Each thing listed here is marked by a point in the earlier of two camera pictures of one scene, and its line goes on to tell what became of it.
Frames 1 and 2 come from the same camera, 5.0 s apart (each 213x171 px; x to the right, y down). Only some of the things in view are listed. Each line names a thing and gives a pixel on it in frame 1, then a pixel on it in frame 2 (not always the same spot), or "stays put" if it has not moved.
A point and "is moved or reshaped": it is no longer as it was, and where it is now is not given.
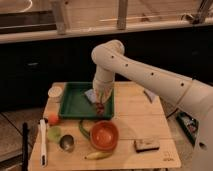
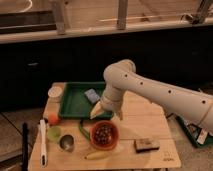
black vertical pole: [25, 161] stays put
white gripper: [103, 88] → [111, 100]
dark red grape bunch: [100, 108] is moved or reshaped
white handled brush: [43, 156] stays put
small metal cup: [67, 142] stays put
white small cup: [55, 94] stays put
